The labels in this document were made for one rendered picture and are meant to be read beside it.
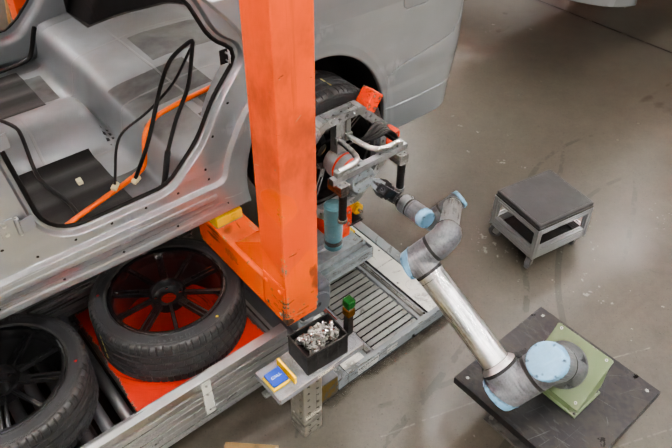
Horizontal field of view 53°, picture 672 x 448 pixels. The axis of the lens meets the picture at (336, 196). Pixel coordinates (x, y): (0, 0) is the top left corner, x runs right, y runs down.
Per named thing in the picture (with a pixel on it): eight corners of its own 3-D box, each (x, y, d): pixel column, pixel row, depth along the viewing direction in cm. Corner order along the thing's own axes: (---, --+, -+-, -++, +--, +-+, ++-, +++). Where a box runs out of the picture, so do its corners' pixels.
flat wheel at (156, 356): (172, 251, 342) (164, 216, 327) (275, 306, 315) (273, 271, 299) (67, 338, 299) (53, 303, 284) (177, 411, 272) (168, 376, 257)
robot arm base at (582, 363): (597, 357, 265) (591, 356, 257) (573, 399, 266) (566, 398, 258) (555, 331, 277) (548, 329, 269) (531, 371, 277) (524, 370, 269)
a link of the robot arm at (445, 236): (448, 222, 256) (455, 185, 320) (422, 240, 259) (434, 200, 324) (467, 245, 256) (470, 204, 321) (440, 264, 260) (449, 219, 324)
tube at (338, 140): (340, 142, 295) (340, 121, 288) (369, 162, 283) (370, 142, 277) (308, 157, 286) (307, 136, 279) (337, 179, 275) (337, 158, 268)
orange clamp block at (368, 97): (363, 106, 304) (372, 88, 302) (374, 113, 299) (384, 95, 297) (353, 102, 298) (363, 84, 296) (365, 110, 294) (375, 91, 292)
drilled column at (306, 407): (308, 409, 304) (307, 351, 277) (322, 424, 298) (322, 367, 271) (291, 422, 299) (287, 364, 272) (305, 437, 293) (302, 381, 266)
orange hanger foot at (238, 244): (230, 223, 322) (223, 165, 300) (296, 286, 291) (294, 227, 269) (200, 238, 314) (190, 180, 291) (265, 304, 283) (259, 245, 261)
